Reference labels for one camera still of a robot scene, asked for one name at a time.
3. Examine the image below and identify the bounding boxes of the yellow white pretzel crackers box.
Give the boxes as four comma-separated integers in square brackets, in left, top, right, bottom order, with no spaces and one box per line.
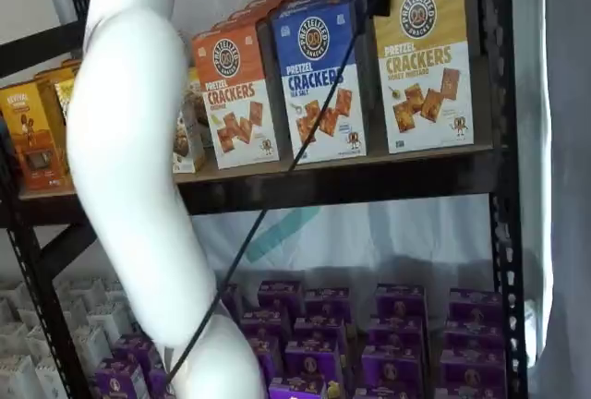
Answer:
[371,0,477,156]

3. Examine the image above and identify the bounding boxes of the white brownie mix box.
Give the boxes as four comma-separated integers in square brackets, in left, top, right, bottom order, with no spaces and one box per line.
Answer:
[183,68,208,173]
[172,107,199,175]

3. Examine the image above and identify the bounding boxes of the black metal shelf rack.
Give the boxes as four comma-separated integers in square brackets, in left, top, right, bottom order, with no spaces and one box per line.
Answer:
[0,0,531,399]

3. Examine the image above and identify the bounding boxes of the yellow patterned snack box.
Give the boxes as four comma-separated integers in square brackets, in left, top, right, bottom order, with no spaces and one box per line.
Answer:
[54,78,78,119]

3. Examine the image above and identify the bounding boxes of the orange brown snack box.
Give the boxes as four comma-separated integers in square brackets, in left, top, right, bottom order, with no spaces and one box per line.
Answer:
[33,58,82,95]
[0,81,71,190]

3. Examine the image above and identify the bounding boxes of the purple snack box teal band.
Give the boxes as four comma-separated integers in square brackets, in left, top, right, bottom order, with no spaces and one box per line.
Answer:
[433,385,508,399]

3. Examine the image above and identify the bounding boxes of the white carton box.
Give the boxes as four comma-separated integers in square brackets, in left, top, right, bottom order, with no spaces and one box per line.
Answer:
[25,324,66,369]
[0,355,47,399]
[68,324,113,369]
[0,284,27,322]
[0,324,33,359]
[34,361,71,399]
[17,305,53,341]
[87,300,133,341]

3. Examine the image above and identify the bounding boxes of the black cable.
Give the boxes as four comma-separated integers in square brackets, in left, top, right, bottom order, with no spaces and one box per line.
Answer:
[163,0,404,387]

